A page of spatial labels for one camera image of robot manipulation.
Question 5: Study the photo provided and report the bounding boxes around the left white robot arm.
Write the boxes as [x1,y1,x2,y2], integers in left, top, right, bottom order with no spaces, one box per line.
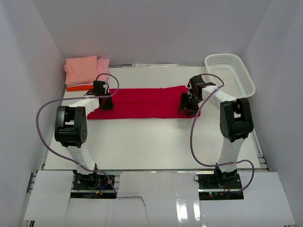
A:
[54,80,114,189]

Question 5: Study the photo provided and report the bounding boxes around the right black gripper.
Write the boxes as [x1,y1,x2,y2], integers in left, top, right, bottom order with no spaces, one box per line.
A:
[178,93,203,117]

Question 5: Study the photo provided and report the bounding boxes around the folded orange t shirt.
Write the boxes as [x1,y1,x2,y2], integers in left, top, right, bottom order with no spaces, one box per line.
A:
[66,85,93,92]

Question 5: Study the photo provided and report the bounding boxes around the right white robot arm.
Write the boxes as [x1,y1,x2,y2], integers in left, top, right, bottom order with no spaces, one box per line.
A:
[178,74,254,189]

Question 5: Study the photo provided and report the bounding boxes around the folded peach t shirt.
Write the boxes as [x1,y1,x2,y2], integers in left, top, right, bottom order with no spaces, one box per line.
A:
[64,56,97,87]

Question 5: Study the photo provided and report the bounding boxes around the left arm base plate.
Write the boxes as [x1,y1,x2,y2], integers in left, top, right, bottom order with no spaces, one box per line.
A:
[71,174,116,199]

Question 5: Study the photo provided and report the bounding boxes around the white plastic basket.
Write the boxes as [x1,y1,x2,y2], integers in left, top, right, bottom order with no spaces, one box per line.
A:
[205,53,256,98]

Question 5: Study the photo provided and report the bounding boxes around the red t shirt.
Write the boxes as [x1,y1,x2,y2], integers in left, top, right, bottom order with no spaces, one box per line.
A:
[88,86,194,120]

